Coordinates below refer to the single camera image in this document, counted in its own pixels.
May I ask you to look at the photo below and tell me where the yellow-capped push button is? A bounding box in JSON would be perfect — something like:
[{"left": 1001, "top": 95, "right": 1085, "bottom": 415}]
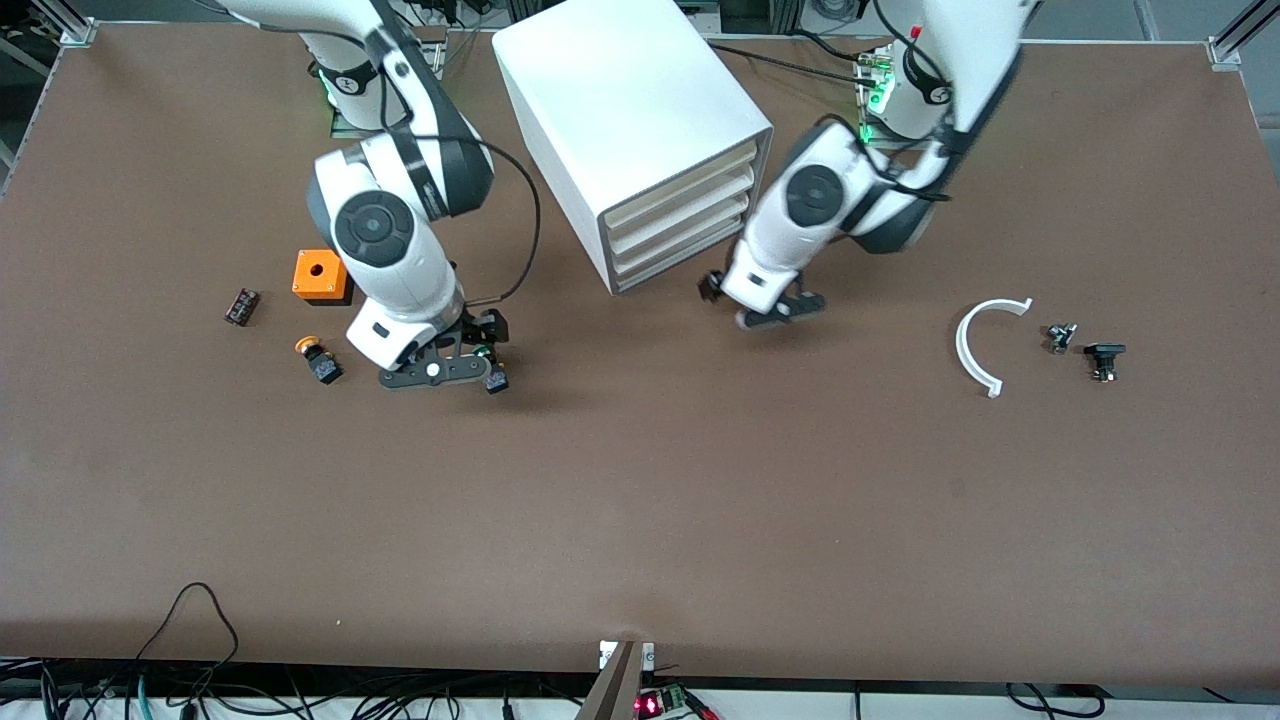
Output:
[{"left": 294, "top": 336, "right": 344, "bottom": 386}]

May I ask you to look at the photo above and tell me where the black-capped push button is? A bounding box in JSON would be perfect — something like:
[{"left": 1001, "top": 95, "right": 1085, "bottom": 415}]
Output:
[{"left": 1084, "top": 342, "right": 1128, "bottom": 384}]

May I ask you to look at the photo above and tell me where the white plastic arc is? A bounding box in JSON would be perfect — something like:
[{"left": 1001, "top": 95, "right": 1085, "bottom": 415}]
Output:
[{"left": 955, "top": 298, "right": 1033, "bottom": 399}]

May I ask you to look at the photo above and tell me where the brown wooden beam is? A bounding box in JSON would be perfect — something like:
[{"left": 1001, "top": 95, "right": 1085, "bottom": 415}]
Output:
[{"left": 575, "top": 642, "right": 643, "bottom": 720}]

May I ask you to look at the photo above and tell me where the green circuit board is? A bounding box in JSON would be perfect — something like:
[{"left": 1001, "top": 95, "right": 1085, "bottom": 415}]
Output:
[{"left": 633, "top": 683, "right": 693, "bottom": 719}]

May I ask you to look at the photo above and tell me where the orange button enclosure box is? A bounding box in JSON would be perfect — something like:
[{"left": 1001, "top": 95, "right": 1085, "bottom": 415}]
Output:
[{"left": 292, "top": 249, "right": 353, "bottom": 307}]

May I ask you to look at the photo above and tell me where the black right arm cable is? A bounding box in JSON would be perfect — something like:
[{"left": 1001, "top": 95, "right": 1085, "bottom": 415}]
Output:
[{"left": 458, "top": 138, "right": 543, "bottom": 303}]

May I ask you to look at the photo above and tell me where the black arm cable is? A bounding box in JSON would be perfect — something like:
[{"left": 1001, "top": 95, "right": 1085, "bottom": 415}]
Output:
[
  {"left": 815, "top": 60, "right": 961, "bottom": 201},
  {"left": 458, "top": 138, "right": 543, "bottom": 303}
]

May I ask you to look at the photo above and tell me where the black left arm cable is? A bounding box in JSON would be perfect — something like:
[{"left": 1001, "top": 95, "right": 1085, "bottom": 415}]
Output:
[{"left": 815, "top": 60, "right": 961, "bottom": 201}]

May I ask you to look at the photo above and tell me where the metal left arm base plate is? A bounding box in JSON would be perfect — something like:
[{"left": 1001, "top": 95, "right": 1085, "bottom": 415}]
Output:
[{"left": 857, "top": 50, "right": 966, "bottom": 153}]

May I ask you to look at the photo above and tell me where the black cable behind cabinet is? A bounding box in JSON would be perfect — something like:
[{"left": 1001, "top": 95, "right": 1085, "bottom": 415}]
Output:
[{"left": 705, "top": 42, "right": 886, "bottom": 91}]

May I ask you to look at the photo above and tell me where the black looped table cable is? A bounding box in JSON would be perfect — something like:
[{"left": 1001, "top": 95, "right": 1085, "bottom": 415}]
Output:
[{"left": 135, "top": 582, "right": 241, "bottom": 666}]

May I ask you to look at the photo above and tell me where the aluminium frame profile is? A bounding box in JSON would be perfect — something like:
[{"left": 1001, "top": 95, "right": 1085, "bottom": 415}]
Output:
[
  {"left": 30, "top": 0, "right": 98, "bottom": 48},
  {"left": 1208, "top": 0, "right": 1280, "bottom": 69}
]

